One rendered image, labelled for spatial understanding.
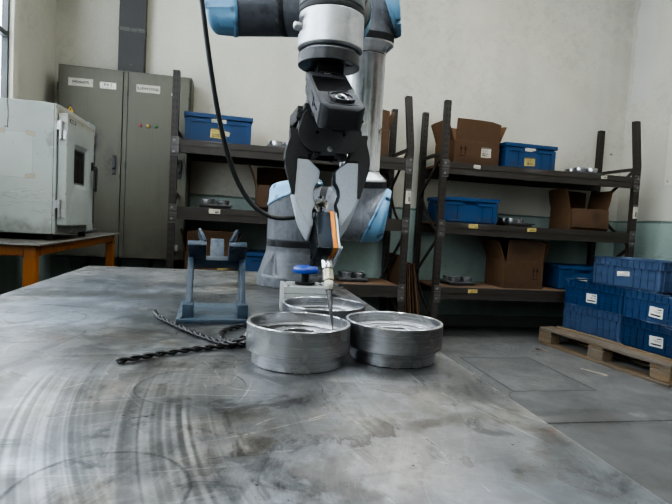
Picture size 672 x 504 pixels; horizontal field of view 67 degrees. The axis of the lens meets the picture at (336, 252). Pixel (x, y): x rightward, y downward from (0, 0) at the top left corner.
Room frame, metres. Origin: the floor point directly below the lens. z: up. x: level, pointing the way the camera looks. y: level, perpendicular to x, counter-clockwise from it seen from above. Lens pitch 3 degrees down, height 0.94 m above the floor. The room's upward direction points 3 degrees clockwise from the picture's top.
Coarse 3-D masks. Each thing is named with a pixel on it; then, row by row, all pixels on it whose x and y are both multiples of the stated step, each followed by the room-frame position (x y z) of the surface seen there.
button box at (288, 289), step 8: (280, 288) 0.79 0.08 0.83; (288, 288) 0.73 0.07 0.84; (296, 288) 0.74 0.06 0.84; (304, 288) 0.74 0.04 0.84; (312, 288) 0.74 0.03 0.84; (320, 288) 0.74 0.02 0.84; (280, 296) 0.79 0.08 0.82; (288, 296) 0.73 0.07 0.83; (296, 296) 0.74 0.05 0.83; (304, 296) 0.74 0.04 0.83; (320, 296) 0.74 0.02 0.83; (280, 304) 0.78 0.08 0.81
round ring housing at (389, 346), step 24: (360, 312) 0.58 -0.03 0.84; (384, 312) 0.59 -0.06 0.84; (360, 336) 0.51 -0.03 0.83; (384, 336) 0.49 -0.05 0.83; (408, 336) 0.49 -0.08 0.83; (432, 336) 0.50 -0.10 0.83; (360, 360) 0.51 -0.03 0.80; (384, 360) 0.50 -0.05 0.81; (408, 360) 0.50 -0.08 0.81; (432, 360) 0.52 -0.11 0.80
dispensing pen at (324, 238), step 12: (324, 204) 0.59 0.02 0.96; (324, 216) 0.56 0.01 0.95; (324, 228) 0.55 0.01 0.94; (312, 240) 0.57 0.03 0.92; (324, 240) 0.54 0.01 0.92; (312, 252) 0.57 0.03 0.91; (324, 252) 0.54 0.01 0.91; (312, 264) 0.57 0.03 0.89; (324, 264) 0.54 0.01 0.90; (324, 276) 0.54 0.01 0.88
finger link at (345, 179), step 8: (344, 168) 0.57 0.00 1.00; (352, 168) 0.57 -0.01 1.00; (336, 176) 0.57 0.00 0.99; (344, 176) 0.57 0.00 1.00; (352, 176) 0.57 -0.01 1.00; (336, 184) 0.57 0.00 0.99; (344, 184) 0.57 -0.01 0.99; (352, 184) 0.57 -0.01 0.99; (336, 192) 0.58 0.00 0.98; (344, 192) 0.57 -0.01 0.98; (352, 192) 0.57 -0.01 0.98; (336, 200) 0.58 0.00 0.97; (344, 200) 0.57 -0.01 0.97; (352, 200) 0.57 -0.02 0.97; (336, 208) 0.57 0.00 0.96; (344, 208) 0.57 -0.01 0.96; (352, 208) 0.58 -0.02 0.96; (344, 216) 0.57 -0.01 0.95; (344, 224) 0.58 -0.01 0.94
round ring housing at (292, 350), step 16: (256, 320) 0.52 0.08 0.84; (272, 320) 0.54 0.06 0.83; (288, 320) 0.55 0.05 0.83; (304, 320) 0.56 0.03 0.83; (320, 320) 0.55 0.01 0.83; (336, 320) 0.54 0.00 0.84; (256, 336) 0.47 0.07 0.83; (272, 336) 0.46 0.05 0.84; (288, 336) 0.45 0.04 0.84; (304, 336) 0.45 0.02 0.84; (320, 336) 0.46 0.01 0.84; (336, 336) 0.47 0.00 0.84; (256, 352) 0.47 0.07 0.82; (272, 352) 0.46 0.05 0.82; (288, 352) 0.45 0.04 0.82; (304, 352) 0.45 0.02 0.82; (320, 352) 0.46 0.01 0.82; (336, 352) 0.47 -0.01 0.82; (272, 368) 0.46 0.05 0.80; (288, 368) 0.46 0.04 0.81; (304, 368) 0.46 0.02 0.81; (320, 368) 0.47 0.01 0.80; (336, 368) 0.48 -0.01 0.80
